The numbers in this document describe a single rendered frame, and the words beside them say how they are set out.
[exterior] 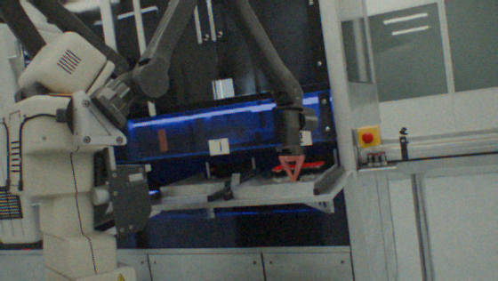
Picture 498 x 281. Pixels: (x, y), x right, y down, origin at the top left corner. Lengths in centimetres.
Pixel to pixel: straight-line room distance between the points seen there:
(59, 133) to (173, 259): 111
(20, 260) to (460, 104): 519
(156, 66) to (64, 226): 43
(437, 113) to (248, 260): 468
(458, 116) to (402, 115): 68
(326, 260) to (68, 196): 102
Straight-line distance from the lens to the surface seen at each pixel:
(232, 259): 191
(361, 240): 173
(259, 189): 137
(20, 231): 174
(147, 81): 102
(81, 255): 113
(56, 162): 112
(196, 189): 160
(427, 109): 623
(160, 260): 209
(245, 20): 127
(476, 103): 625
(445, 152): 175
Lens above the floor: 113
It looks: 3 degrees down
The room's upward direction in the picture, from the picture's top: 8 degrees counter-clockwise
